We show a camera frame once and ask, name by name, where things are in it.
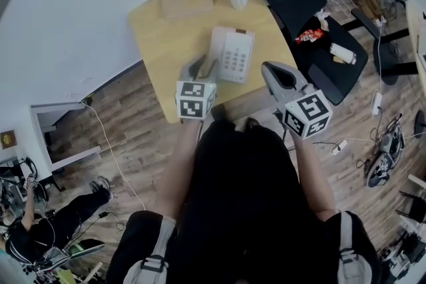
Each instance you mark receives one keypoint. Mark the hand-held gripper on floor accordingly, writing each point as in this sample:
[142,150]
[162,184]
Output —
[387,153]

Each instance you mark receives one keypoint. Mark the white power strip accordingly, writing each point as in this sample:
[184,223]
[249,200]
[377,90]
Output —
[377,103]

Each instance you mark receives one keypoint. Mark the white telephone base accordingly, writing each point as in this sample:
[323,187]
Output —
[238,56]

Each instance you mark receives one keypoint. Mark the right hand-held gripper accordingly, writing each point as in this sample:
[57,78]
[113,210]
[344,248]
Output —
[309,113]

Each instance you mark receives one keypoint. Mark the small brown box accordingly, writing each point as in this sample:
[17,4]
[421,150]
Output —
[8,139]

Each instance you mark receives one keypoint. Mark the crumpled white paper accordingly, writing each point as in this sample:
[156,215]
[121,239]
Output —
[322,20]

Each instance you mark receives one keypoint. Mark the black bench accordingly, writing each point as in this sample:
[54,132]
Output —
[366,21]

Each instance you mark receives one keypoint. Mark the white bottle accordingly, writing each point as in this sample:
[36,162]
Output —
[342,53]

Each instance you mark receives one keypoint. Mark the white cabinet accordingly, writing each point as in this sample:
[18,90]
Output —
[40,133]

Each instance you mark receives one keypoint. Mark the brown cardboard boxes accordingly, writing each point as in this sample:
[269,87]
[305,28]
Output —
[372,1]

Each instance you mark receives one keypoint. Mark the red snack packet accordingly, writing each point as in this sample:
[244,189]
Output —
[309,36]

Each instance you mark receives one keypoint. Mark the person's black shoe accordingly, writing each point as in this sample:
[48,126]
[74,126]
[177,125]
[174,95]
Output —
[252,123]
[220,112]

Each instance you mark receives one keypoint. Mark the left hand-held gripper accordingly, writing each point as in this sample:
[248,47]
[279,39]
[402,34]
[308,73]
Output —
[193,99]

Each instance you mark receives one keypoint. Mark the person's right forearm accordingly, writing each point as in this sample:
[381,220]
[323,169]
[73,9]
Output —
[313,176]

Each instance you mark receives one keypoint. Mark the person's left forearm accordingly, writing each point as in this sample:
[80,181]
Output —
[179,169]

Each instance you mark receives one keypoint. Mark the round light wooden table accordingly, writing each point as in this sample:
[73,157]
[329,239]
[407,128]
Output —
[416,30]

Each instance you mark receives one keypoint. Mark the person's black shirt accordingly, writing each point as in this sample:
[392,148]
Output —
[139,232]

